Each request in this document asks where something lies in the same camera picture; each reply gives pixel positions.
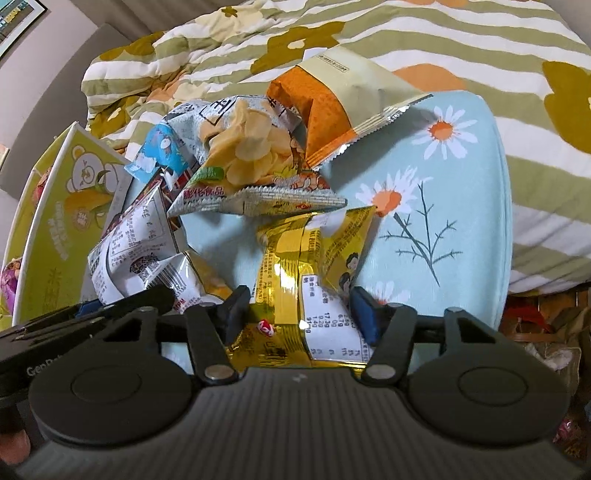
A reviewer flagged grey bed headboard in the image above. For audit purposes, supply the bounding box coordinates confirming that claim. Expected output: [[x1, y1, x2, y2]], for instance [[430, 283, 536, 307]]
[[0, 23, 154, 200]]

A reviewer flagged clear plastic bag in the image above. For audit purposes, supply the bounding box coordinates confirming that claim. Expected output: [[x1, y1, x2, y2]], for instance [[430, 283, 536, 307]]
[[507, 323, 583, 395]]

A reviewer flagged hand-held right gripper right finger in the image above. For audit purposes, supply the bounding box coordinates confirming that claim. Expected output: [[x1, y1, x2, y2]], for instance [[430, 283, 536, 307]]
[[348, 285, 533, 385]]

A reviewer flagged blue and white snack packet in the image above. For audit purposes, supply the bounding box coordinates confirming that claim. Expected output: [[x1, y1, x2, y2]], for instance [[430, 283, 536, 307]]
[[124, 122, 209, 182]]

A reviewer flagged orange and cream snack packet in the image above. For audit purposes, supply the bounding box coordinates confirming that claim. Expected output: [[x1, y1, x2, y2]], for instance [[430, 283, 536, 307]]
[[266, 49, 434, 168]]

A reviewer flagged yellow-green cardboard box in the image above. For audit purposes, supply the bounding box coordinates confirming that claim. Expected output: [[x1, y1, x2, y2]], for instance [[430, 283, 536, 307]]
[[0, 121, 136, 325]]

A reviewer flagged person's left hand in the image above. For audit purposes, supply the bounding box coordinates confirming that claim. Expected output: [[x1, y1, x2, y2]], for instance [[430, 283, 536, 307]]
[[0, 427, 32, 466]]

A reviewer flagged gold snack packet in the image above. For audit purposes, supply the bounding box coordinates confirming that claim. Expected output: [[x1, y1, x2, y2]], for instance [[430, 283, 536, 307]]
[[226, 206, 378, 371]]

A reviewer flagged red bag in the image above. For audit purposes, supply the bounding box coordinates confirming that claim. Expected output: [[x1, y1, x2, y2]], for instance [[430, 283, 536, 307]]
[[505, 299, 556, 334]]

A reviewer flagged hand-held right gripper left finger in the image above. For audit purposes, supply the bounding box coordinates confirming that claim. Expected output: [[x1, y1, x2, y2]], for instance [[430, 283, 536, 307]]
[[59, 285, 253, 385]]

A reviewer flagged silver potato chips packet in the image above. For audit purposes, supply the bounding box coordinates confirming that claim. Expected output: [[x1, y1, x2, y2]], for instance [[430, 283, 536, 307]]
[[166, 94, 348, 219]]

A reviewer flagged striped floral duvet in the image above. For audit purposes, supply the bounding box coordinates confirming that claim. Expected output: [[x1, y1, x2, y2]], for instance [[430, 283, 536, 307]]
[[82, 0, 591, 297]]

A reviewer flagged white labelled snack packet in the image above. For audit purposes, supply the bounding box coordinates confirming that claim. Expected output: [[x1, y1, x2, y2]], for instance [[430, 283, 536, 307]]
[[87, 180, 209, 309]]

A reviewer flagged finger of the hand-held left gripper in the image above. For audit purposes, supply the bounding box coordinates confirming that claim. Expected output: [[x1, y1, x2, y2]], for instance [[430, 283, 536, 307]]
[[13, 314, 114, 343], [23, 283, 176, 329]]

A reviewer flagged framed wall poster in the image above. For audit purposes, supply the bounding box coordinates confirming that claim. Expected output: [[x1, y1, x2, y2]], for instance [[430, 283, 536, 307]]
[[0, 0, 48, 59]]

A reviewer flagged light blue daisy cushion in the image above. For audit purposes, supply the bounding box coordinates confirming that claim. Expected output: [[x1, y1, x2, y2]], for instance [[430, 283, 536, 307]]
[[175, 90, 514, 370]]

